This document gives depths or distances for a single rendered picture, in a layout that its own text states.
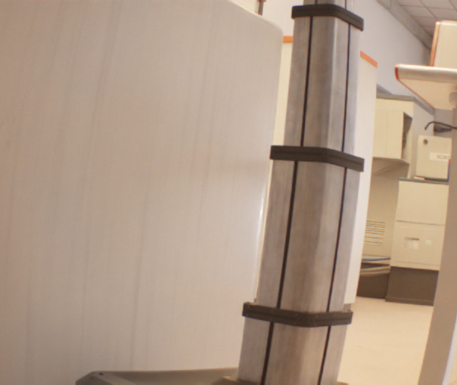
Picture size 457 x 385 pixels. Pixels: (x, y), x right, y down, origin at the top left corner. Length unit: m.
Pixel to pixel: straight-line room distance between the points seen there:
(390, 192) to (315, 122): 6.83
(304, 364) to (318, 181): 0.30
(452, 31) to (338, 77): 1.50
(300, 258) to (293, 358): 0.17
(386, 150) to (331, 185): 6.55
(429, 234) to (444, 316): 5.39
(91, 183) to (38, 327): 0.32
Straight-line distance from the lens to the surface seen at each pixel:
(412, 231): 7.67
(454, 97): 2.28
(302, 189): 1.33
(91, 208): 1.56
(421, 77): 2.31
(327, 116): 1.34
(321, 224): 1.31
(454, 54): 2.74
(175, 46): 1.76
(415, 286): 7.69
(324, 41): 1.37
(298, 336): 1.30
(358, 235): 5.94
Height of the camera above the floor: 0.56
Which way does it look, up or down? 2 degrees up
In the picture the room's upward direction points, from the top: 7 degrees clockwise
